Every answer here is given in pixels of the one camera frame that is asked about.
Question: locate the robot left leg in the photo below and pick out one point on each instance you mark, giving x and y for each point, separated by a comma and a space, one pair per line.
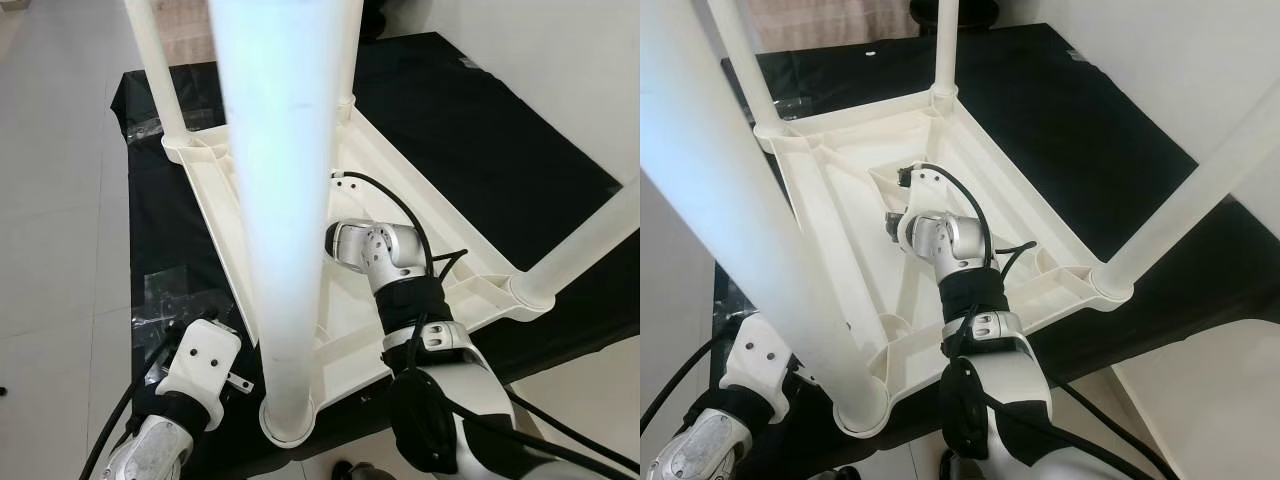
835, 473

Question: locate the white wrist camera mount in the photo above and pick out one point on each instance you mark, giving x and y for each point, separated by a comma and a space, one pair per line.
760, 355
205, 360
925, 190

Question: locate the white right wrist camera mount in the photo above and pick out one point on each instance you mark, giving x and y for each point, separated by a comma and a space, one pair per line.
925, 190

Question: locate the white plastic table top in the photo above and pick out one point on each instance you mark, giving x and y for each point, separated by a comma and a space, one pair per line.
470, 280
850, 200

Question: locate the clear tape cross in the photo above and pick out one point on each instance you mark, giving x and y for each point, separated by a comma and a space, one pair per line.
180, 300

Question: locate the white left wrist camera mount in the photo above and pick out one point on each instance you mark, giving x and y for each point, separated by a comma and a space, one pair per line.
760, 355
205, 360

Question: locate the black tablecloth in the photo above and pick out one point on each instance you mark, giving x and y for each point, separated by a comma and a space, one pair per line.
480, 130
1080, 120

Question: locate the white plastic table leg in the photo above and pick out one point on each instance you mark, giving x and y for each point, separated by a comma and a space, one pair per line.
740, 220
946, 50
580, 240
1190, 200
285, 200
155, 60
356, 80
745, 60

